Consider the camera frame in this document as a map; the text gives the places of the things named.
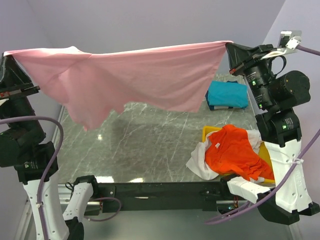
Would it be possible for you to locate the black base beam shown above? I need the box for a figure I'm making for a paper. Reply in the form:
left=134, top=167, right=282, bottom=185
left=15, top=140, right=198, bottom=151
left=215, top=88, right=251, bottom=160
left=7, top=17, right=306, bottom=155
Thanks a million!
left=95, top=181, right=237, bottom=211

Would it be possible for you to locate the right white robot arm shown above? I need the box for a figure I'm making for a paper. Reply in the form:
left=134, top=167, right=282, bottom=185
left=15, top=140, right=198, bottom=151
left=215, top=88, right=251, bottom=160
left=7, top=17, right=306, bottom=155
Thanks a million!
left=219, top=43, right=320, bottom=225

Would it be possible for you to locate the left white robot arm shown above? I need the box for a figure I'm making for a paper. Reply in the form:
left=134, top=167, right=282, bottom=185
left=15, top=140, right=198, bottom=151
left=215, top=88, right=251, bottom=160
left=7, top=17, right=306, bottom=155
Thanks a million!
left=0, top=55, right=100, bottom=240

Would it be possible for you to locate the orange t shirt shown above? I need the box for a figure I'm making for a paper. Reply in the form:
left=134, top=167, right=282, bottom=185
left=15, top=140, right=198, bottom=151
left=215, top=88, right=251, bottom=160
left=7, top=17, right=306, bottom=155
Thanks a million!
left=204, top=124, right=275, bottom=181

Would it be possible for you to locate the folded teal t shirt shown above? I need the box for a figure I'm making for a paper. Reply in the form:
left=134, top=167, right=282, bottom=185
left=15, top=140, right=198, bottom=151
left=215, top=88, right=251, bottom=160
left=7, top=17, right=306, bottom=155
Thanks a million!
left=205, top=81, right=249, bottom=111

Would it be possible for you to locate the white t shirt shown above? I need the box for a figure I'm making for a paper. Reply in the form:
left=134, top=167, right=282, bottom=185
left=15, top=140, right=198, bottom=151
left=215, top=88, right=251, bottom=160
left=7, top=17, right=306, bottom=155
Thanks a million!
left=186, top=129, right=265, bottom=183

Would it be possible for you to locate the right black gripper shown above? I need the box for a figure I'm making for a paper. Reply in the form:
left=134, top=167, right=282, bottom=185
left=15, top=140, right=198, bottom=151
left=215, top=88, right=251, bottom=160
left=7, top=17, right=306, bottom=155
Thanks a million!
left=226, top=41, right=279, bottom=110

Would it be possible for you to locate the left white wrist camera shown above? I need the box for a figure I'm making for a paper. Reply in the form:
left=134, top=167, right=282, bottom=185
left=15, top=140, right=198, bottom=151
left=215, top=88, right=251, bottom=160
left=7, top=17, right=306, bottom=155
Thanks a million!
left=0, top=99, right=8, bottom=106

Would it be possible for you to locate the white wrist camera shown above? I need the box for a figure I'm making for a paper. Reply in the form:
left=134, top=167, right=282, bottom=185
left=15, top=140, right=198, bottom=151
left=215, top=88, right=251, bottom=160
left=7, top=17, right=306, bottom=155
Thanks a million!
left=0, top=99, right=8, bottom=106
left=261, top=30, right=302, bottom=60

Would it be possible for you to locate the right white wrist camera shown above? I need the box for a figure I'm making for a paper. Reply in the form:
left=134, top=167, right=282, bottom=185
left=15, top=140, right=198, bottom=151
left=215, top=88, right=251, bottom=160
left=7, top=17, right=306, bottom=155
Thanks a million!
left=261, top=30, right=302, bottom=60

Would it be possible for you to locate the pink t shirt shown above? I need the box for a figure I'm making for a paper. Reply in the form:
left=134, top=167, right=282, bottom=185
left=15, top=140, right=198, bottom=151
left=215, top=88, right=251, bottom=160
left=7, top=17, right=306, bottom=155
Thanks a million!
left=4, top=40, right=226, bottom=130

